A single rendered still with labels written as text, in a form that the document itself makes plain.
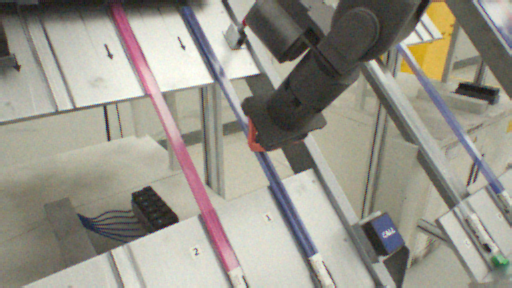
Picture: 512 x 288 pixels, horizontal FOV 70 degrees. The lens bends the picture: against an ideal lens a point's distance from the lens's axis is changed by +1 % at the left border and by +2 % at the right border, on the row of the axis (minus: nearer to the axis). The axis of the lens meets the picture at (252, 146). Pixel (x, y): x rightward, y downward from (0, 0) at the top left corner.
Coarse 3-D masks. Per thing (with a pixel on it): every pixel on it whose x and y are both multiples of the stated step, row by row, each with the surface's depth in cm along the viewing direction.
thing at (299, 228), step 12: (192, 12) 58; (192, 24) 57; (204, 36) 57; (204, 48) 56; (216, 60) 56; (216, 72) 55; (228, 84) 55; (228, 96) 54; (240, 108) 54; (240, 120) 53; (264, 156) 52; (264, 168) 51; (276, 180) 51; (276, 192) 50; (288, 204) 50; (288, 216) 50; (300, 228) 49; (300, 240) 49; (312, 252) 48
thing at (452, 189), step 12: (372, 60) 64; (372, 72) 63; (384, 84) 62; (396, 96) 62; (396, 108) 61; (408, 120) 60; (420, 132) 60; (420, 144) 60; (432, 156) 59; (432, 168) 59; (444, 168) 59; (444, 180) 58; (456, 192) 57; (456, 204) 57; (468, 204) 57; (468, 216) 56
